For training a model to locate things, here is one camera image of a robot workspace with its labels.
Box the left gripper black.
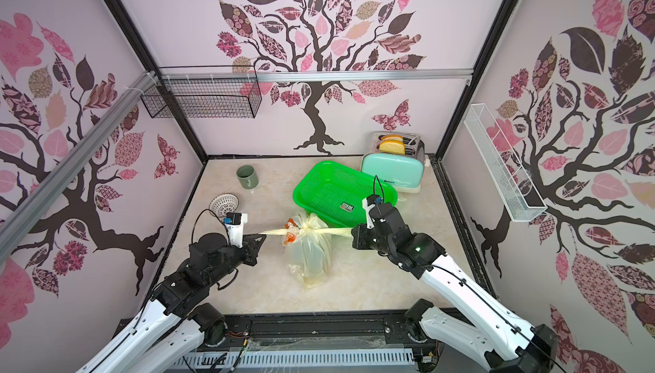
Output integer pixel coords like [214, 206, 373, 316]
[203, 232, 264, 287]

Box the green plastic basket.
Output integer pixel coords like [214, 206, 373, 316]
[293, 161, 398, 228]

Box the yellow translucent plastic bag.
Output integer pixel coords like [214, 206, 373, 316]
[262, 212, 352, 289]

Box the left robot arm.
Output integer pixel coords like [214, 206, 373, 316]
[78, 233, 266, 372]

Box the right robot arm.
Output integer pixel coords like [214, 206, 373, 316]
[351, 195, 558, 372]

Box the patterned white bowl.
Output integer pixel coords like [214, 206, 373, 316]
[208, 193, 239, 219]

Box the green ceramic cup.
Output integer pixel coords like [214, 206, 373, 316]
[236, 165, 259, 190]

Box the mint green toaster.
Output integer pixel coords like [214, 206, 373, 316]
[360, 132, 426, 193]

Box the bread slice in toaster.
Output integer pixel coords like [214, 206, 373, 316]
[378, 139, 406, 155]

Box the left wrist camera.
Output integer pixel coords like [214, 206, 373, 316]
[223, 212, 248, 248]

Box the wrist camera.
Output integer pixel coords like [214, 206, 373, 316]
[223, 212, 248, 248]
[363, 194, 383, 229]

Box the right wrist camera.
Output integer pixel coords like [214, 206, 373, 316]
[363, 194, 383, 229]

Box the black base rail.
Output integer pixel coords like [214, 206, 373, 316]
[96, 307, 541, 373]

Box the white slotted cable duct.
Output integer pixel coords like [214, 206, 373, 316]
[118, 348, 416, 372]

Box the black wire basket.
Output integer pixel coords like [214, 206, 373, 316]
[140, 66, 263, 119]

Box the white wire shelf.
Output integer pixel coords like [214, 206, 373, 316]
[464, 104, 547, 223]

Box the back aluminium rail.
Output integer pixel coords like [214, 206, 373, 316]
[162, 69, 474, 83]

